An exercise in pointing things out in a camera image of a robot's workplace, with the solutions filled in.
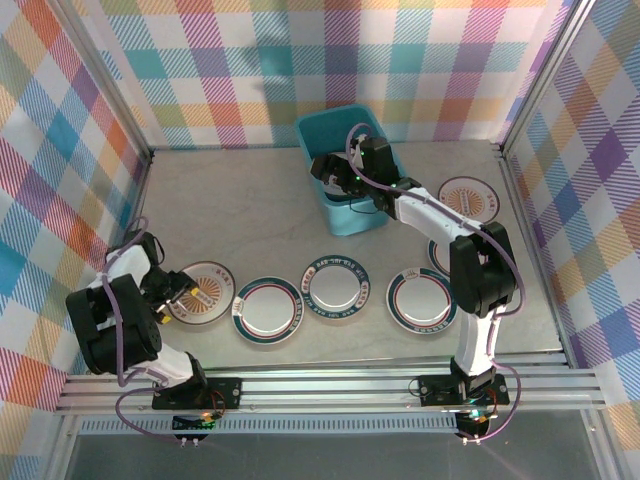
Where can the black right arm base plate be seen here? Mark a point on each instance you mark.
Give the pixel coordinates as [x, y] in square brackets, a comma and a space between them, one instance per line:
[435, 390]

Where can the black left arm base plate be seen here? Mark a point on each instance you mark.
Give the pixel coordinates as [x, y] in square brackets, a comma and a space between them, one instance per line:
[225, 392]

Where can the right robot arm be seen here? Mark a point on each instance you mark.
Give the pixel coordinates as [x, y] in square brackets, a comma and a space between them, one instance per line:
[480, 280]

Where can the white plate green red rings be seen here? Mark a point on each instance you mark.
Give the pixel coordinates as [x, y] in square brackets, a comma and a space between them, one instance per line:
[265, 312]
[437, 257]
[420, 302]

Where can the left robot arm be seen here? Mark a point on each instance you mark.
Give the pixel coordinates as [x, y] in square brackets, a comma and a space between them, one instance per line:
[115, 325]

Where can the orange sunburst plate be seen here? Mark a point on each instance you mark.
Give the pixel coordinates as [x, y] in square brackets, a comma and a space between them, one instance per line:
[467, 197]
[210, 295]

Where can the small controller board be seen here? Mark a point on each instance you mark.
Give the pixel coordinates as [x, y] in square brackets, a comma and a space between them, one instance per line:
[475, 425]
[192, 425]

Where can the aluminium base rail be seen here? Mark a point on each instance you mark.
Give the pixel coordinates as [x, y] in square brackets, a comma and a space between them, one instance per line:
[325, 385]

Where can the aluminium frame post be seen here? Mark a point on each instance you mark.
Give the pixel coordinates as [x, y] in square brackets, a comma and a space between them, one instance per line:
[545, 75]
[112, 95]

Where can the blue plastic bin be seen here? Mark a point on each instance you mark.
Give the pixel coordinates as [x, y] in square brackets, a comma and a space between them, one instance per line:
[325, 130]

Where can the white plate dark lettered rim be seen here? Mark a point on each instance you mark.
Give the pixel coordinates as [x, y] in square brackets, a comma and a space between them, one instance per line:
[334, 290]

